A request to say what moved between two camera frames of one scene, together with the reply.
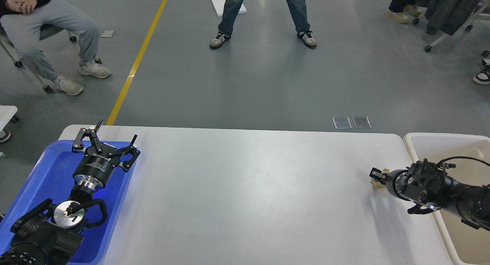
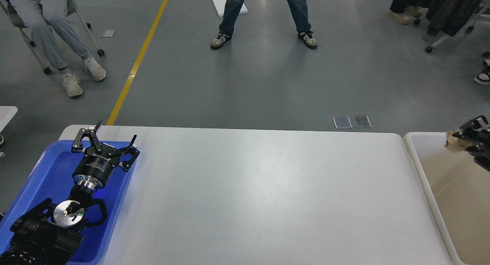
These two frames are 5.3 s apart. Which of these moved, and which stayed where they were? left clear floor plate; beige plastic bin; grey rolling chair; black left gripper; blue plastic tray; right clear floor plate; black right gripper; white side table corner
Moved: grey rolling chair; black right gripper
Stayed: white side table corner; right clear floor plate; black left gripper; beige plastic bin; blue plastic tray; left clear floor plate
